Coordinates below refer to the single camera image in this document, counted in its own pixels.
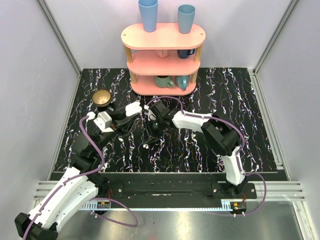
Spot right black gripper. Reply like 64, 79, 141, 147
141, 117, 166, 145

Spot white oval case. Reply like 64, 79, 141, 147
125, 101, 142, 117

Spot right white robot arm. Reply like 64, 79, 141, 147
142, 101, 248, 199

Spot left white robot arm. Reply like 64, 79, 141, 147
14, 107, 142, 240

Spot green ceramic mug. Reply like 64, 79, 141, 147
154, 75, 175, 88

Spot light blue ceramic mug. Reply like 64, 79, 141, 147
175, 75, 189, 91

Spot pink three-tier wooden shelf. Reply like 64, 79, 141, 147
121, 23, 206, 96

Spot pink mug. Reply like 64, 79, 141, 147
156, 49, 169, 58

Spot dark blue mug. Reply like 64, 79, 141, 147
177, 48, 196, 59

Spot left light blue tumbler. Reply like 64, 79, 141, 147
138, 0, 158, 33

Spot light blue tumbler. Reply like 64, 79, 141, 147
138, 0, 158, 33
177, 4, 196, 34

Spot right light blue tumbler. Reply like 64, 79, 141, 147
177, 4, 196, 34

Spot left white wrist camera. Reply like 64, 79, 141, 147
93, 111, 114, 133

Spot black mounting base plate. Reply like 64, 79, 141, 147
102, 172, 257, 200

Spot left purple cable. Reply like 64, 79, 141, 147
24, 114, 140, 240

